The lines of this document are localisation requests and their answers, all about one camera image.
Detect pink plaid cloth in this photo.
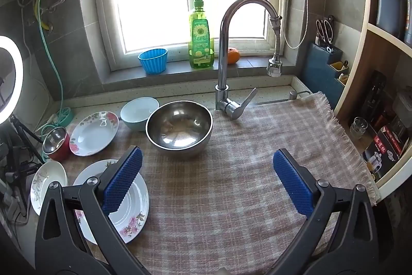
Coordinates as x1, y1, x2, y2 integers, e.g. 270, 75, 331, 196
64, 93, 380, 274

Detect green dish soap bottle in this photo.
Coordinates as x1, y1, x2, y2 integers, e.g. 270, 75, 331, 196
188, 0, 215, 69

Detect black tripod stand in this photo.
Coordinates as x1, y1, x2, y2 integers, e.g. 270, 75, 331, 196
9, 114, 45, 164

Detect white ring light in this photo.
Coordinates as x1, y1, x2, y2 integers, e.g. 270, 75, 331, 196
0, 35, 24, 126

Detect large flat plate pink flowers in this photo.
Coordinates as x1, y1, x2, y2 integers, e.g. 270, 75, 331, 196
73, 159, 149, 244

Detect deep plate pink flowers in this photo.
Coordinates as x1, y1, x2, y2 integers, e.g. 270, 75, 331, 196
69, 111, 119, 157

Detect large stainless steel bowl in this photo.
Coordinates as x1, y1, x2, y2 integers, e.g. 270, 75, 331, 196
145, 101, 214, 159

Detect small glass cup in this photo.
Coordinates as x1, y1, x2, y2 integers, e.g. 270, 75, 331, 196
349, 116, 369, 140

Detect white plate gold leaf pattern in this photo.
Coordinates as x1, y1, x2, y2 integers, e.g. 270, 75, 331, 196
30, 161, 68, 216

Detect teal green hose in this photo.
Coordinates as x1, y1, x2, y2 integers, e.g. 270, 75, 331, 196
36, 0, 75, 163

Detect kitchen scissors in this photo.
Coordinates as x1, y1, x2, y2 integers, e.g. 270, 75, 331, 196
315, 15, 335, 48

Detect printed product box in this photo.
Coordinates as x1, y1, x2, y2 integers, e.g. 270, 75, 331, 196
362, 125, 409, 181

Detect light blue ceramic bowl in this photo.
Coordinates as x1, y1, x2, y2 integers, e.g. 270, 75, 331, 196
120, 97, 160, 132

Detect orange fruit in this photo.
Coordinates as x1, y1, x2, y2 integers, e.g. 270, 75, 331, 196
228, 47, 240, 65

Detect blue fluted plastic cup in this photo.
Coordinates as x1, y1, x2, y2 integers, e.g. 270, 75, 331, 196
138, 48, 168, 75

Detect red steel-lined small bowl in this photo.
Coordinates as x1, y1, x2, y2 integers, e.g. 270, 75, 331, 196
42, 126, 71, 162

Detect wooden shelf unit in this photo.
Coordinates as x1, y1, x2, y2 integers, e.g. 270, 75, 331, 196
332, 0, 412, 202

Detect chrome kitchen faucet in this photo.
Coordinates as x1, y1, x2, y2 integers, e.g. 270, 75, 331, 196
215, 0, 282, 120

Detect blue knife block holder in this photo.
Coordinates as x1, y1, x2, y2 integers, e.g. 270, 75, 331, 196
299, 43, 349, 109

